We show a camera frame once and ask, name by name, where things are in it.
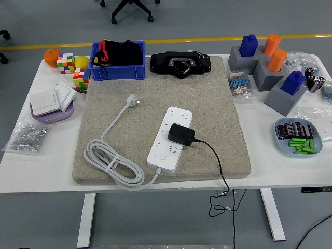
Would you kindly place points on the white power strip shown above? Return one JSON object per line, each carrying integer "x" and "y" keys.
{"x": 179, "y": 116}

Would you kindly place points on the black plug adapter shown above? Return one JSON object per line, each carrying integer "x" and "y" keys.
{"x": 181, "y": 133}

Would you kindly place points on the grey-brown mat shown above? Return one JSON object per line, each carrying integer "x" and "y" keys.
{"x": 155, "y": 90}

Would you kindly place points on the black electronic device housing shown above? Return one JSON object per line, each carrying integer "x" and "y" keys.
{"x": 161, "y": 62}

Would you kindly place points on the blue plastic bin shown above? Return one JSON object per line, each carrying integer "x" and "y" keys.
{"x": 116, "y": 74}

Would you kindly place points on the black and red cloth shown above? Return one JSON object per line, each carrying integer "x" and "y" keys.
{"x": 124, "y": 54}

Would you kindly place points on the bag of resistors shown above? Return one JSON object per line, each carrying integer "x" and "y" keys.
{"x": 240, "y": 85}

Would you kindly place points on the colourful puzzle cube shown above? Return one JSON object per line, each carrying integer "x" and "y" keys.
{"x": 65, "y": 63}
{"x": 80, "y": 79}

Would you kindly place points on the yellow lemon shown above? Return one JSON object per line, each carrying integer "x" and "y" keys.
{"x": 81, "y": 62}

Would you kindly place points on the blue house-shaped block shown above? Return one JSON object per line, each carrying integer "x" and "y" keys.
{"x": 292, "y": 84}
{"x": 248, "y": 46}

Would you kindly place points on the purple tray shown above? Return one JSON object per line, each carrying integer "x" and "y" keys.
{"x": 52, "y": 118}

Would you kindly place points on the dark brown capacitor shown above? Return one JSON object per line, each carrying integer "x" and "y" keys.
{"x": 299, "y": 130}
{"x": 281, "y": 130}
{"x": 308, "y": 131}
{"x": 290, "y": 129}

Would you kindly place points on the black office chair base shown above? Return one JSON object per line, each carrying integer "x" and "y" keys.
{"x": 114, "y": 20}

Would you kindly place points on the grey stepped block holder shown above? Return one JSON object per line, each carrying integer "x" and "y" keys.
{"x": 280, "y": 101}

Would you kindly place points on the light blue dish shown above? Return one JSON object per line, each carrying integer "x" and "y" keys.
{"x": 281, "y": 145}

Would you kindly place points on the orange cylinder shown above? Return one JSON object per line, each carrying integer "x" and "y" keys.
{"x": 271, "y": 44}
{"x": 277, "y": 61}

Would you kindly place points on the orange fruit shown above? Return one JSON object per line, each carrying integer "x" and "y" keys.
{"x": 51, "y": 58}

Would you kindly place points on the pile of green cylinders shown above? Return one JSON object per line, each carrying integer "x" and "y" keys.
{"x": 298, "y": 142}

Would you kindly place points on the bag of metal nuts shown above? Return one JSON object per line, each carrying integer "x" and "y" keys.
{"x": 28, "y": 138}

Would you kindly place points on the clear bag of small parts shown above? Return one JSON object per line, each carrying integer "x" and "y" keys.
{"x": 298, "y": 62}

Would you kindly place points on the empty clear plastic bag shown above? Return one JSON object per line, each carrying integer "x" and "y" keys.
{"x": 316, "y": 114}

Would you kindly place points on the black table control panel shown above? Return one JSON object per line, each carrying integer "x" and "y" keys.
{"x": 316, "y": 190}

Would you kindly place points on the black chair caster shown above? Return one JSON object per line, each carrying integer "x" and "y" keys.
{"x": 3, "y": 59}
{"x": 5, "y": 34}

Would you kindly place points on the white wall switch panel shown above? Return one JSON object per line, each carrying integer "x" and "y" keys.
{"x": 65, "y": 94}
{"x": 43, "y": 103}

